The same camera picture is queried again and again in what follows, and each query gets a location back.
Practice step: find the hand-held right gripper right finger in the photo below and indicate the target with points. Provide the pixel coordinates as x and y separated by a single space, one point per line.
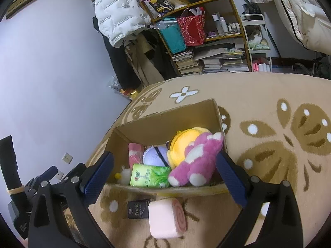
230 178

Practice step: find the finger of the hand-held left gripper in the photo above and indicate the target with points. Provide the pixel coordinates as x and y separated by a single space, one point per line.
76 169
49 172

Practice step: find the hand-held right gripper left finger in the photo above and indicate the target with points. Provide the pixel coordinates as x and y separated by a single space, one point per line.
98 178

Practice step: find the white fluffy plush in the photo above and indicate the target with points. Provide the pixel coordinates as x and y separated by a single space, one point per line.
125 175

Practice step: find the pink bear plush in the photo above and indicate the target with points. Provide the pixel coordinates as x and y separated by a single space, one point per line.
196 165

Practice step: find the pink tissue pack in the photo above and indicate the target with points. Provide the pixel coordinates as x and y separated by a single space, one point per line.
135 155

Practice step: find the green tissue pack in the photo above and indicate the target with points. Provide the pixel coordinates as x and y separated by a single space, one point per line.
150 177

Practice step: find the yellow duck plush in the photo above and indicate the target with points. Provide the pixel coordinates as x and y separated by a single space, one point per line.
182 144

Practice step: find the lavender-haired plush doll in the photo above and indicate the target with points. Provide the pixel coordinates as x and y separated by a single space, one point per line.
153 156

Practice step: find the cardboard box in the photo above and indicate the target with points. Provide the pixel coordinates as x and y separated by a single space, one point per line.
160 124

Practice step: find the black wipes packet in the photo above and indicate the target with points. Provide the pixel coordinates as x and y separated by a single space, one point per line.
137 209

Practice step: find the pink roll cake squishy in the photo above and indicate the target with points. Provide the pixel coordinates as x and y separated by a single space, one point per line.
165 219

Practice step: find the beige floral blanket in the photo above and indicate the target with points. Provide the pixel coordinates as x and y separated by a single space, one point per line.
258 95

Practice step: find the clear bag of yellow toys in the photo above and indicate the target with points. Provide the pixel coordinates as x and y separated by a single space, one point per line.
129 91

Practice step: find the dark hanging coat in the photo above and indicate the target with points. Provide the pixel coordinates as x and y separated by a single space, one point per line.
121 67

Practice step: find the pink and white tubes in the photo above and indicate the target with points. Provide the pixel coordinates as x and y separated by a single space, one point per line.
260 67

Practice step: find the pile of magazines and papers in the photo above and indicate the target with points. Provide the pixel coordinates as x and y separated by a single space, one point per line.
222 59

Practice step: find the tan cardboard sheets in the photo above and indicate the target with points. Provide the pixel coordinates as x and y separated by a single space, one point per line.
141 64

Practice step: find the stack of books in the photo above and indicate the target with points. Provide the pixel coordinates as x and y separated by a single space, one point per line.
186 64

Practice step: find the pale green pack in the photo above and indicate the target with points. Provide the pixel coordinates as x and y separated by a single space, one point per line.
260 46

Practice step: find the yellow wooden shelf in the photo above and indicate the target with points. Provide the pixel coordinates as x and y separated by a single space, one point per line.
225 36

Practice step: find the dark green object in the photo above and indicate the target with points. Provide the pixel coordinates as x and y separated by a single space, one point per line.
323 69

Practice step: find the calico cat plush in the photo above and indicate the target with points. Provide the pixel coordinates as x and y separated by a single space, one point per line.
256 37

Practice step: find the teal shopping bag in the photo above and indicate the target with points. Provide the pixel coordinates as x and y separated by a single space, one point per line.
173 38

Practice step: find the red gift bag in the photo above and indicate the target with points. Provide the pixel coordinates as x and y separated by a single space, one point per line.
192 31

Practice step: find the row of cosmetic bottles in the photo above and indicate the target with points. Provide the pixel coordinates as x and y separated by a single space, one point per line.
221 24

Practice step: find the white puffer jacket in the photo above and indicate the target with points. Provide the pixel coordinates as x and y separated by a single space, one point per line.
116 13

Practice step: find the white trolley cart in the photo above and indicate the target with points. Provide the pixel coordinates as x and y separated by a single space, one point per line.
254 16

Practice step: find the dark bag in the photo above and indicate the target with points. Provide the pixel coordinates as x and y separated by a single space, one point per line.
252 9

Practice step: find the white quilted duvet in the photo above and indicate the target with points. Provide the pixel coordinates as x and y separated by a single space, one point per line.
297 10

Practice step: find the white wall socket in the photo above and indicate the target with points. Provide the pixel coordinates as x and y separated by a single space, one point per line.
67 157
60 174

